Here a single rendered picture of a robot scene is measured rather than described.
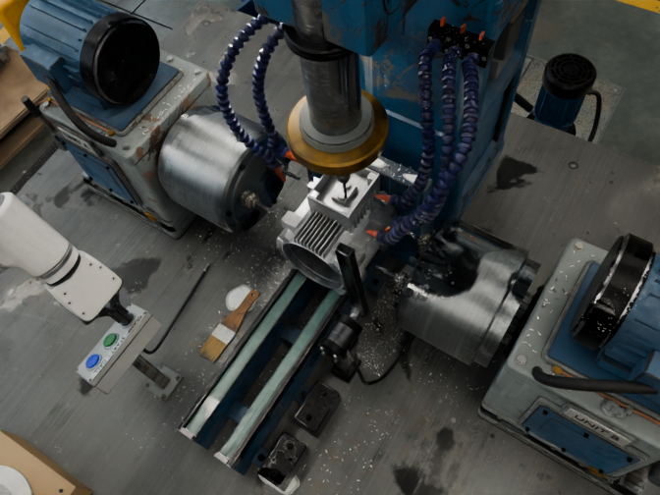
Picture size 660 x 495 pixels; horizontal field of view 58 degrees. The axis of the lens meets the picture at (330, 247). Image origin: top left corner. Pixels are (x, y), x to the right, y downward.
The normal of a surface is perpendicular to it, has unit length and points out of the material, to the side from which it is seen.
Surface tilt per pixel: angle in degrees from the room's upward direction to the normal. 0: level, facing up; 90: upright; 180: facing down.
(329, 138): 0
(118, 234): 0
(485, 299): 21
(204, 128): 2
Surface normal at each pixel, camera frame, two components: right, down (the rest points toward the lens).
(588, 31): -0.08, -0.47
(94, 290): 0.72, 0.20
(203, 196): -0.52, 0.45
